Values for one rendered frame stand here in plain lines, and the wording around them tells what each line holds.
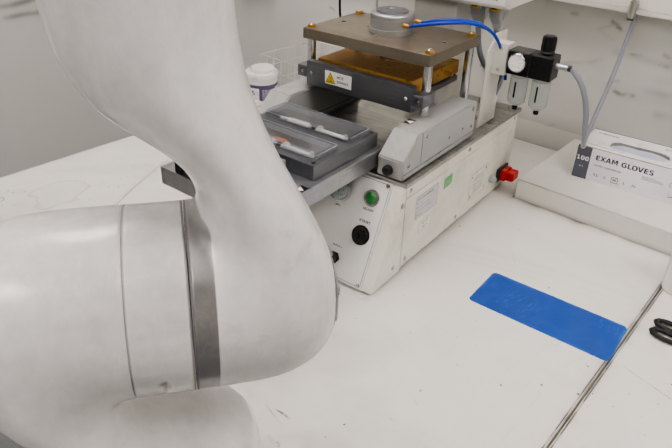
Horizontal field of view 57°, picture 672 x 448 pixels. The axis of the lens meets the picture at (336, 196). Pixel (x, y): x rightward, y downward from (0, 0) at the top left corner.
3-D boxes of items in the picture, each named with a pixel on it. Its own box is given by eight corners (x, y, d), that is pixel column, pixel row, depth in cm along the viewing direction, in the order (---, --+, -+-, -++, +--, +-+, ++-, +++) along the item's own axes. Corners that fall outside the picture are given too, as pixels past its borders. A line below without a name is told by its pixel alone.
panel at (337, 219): (234, 229, 120) (259, 135, 117) (360, 290, 104) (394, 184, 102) (226, 229, 118) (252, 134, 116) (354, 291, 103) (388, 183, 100)
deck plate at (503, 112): (385, 75, 151) (385, 72, 150) (521, 111, 133) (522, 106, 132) (250, 132, 119) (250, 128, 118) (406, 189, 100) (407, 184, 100)
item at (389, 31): (374, 48, 136) (378, -13, 130) (507, 79, 120) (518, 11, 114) (302, 74, 119) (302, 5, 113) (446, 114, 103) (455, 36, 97)
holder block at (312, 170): (286, 116, 114) (286, 102, 112) (377, 146, 103) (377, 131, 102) (219, 144, 102) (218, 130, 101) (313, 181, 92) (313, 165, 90)
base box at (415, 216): (381, 142, 159) (385, 76, 150) (520, 187, 139) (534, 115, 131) (227, 227, 121) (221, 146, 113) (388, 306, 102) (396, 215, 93)
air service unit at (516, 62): (491, 99, 124) (503, 24, 117) (564, 117, 116) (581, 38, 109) (480, 106, 120) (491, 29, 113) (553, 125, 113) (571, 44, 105)
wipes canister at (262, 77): (263, 111, 175) (262, 58, 168) (285, 119, 170) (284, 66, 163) (240, 119, 169) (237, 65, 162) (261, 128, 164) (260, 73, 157)
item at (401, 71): (369, 58, 130) (371, 12, 125) (464, 81, 118) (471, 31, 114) (316, 78, 118) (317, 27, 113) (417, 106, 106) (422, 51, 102)
